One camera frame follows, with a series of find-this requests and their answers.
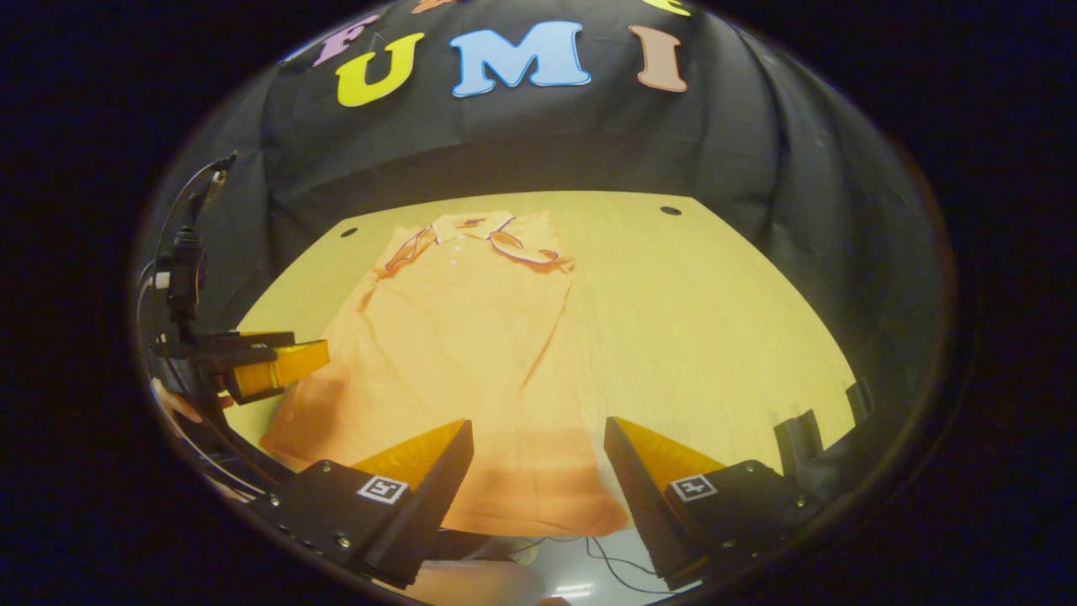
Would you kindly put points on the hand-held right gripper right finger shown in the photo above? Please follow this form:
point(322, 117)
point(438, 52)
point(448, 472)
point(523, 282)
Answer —
point(644, 505)

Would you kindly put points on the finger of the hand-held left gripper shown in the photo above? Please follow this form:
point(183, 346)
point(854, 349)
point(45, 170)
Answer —
point(248, 342)
point(278, 366)

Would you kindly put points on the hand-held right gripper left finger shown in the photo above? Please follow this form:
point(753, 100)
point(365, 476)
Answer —
point(433, 505)

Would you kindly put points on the orange T-shirt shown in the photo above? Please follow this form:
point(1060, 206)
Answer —
point(446, 353)

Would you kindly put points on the black table clamp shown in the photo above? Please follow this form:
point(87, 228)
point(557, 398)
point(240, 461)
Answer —
point(799, 442)
point(860, 400)

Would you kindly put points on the black backdrop cloth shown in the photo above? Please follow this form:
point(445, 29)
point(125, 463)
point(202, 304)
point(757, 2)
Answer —
point(522, 143)

